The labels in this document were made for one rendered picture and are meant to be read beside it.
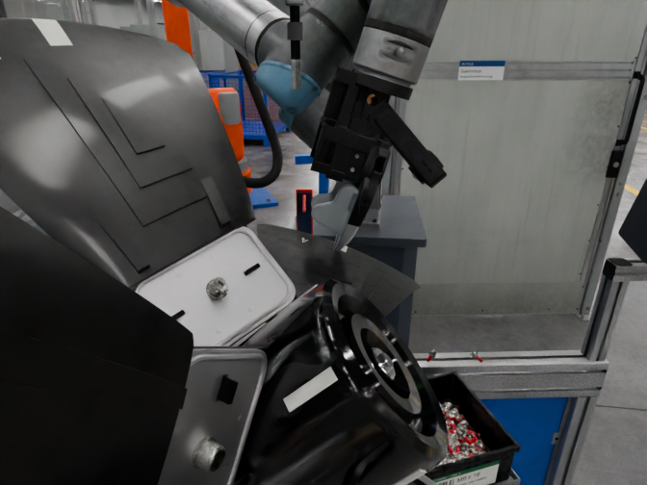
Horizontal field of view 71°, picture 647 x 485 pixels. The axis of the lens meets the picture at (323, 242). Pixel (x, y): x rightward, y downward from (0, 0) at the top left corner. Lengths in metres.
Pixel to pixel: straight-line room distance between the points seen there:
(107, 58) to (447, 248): 2.15
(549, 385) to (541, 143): 1.60
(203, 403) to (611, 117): 2.43
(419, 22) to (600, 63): 2.00
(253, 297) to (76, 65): 0.22
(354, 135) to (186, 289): 0.28
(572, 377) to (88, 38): 0.90
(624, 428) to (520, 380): 1.35
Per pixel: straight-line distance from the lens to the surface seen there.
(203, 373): 0.20
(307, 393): 0.23
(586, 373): 0.99
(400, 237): 1.02
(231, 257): 0.31
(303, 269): 0.50
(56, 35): 0.43
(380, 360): 0.27
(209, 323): 0.29
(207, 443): 0.22
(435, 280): 2.49
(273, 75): 0.57
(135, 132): 0.35
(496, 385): 0.94
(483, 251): 2.49
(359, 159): 0.52
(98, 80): 0.39
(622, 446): 2.19
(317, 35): 0.58
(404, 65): 0.51
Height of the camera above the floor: 1.39
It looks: 24 degrees down
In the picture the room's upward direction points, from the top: straight up
